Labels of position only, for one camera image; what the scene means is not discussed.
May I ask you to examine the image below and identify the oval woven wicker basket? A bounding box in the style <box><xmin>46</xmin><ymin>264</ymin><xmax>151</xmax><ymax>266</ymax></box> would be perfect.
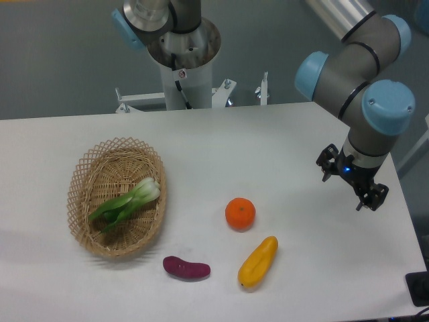
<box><xmin>67</xmin><ymin>138</ymin><xmax>167</xmax><ymax>258</ymax></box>

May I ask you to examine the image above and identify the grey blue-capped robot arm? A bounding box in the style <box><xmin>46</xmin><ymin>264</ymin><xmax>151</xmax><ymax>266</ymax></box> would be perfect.
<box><xmin>111</xmin><ymin>1</ymin><xmax>415</xmax><ymax>210</ymax></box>

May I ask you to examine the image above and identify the green bok choy vegetable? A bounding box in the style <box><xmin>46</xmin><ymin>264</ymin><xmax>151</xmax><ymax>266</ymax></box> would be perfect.
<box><xmin>88</xmin><ymin>177</ymin><xmax>161</xmax><ymax>233</ymax></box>

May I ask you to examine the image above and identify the black cable on pedestal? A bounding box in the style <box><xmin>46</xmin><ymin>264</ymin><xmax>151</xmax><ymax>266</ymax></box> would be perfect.
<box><xmin>170</xmin><ymin>52</ymin><xmax>194</xmax><ymax>110</ymax></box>

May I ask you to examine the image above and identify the white metal frame leg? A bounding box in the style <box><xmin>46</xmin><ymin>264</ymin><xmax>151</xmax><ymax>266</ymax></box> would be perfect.
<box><xmin>397</xmin><ymin>115</ymin><xmax>428</xmax><ymax>179</ymax></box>

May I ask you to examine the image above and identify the yellow mango fruit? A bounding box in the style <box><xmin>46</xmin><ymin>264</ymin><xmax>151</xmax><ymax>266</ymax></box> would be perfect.
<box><xmin>237</xmin><ymin>236</ymin><xmax>279</xmax><ymax>288</ymax></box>

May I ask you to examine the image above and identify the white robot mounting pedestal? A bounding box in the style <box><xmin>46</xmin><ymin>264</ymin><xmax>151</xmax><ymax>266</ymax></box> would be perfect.
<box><xmin>115</xmin><ymin>17</ymin><xmax>271</xmax><ymax>113</ymax></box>

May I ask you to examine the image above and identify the black device at table corner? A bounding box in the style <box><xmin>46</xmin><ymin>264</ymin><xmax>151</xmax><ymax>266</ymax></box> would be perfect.
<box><xmin>405</xmin><ymin>271</ymin><xmax>428</xmax><ymax>307</ymax></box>

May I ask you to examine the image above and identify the purple sweet potato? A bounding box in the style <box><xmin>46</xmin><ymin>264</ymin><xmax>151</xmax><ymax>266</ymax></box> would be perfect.
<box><xmin>163</xmin><ymin>256</ymin><xmax>211</xmax><ymax>280</ymax></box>

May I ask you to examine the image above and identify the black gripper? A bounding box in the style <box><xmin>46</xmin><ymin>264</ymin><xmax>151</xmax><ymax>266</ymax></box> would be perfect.
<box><xmin>316</xmin><ymin>144</ymin><xmax>389</xmax><ymax>211</ymax></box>

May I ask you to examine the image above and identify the orange mandarin fruit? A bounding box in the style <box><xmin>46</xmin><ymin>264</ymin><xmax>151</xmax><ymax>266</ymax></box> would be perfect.
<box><xmin>225</xmin><ymin>197</ymin><xmax>256</xmax><ymax>231</ymax></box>

